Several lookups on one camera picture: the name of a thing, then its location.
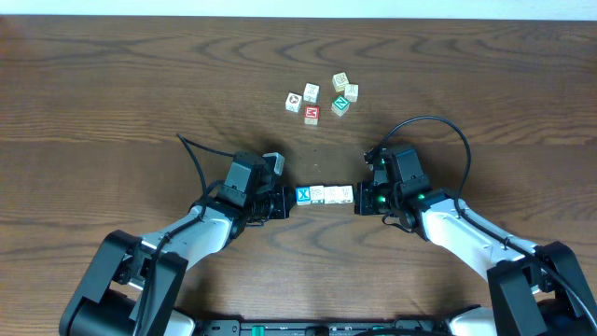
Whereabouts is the blue X wooden block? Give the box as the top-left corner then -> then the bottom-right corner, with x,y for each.
296,187 -> 312,205

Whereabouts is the green-edged wooden block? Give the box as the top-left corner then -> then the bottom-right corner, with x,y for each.
310,186 -> 325,204

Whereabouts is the yellow-edged wooden block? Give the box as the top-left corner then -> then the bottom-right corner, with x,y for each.
324,186 -> 339,204

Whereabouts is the plain wooden block placed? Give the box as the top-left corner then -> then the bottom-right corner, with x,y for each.
338,186 -> 354,203

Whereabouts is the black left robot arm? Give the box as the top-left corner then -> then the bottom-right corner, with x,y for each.
59,181 -> 296,335

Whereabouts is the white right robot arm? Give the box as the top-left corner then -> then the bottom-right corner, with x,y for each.
355,175 -> 596,335

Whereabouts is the red M wooden block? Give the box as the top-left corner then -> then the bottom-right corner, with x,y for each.
304,105 -> 321,125

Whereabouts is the wooden block with round picture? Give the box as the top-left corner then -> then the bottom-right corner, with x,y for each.
285,92 -> 302,113

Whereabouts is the green N wooden block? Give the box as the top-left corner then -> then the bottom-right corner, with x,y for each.
331,95 -> 351,117

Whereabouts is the plain wooden block top right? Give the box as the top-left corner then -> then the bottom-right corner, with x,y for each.
344,84 -> 359,103

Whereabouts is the plain wooden block upper middle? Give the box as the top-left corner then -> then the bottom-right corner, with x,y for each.
303,83 -> 320,104

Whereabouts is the yellow-print wooden block top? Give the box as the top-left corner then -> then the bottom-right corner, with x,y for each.
332,72 -> 350,92

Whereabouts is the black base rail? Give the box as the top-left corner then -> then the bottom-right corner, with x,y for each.
193,318 -> 451,336

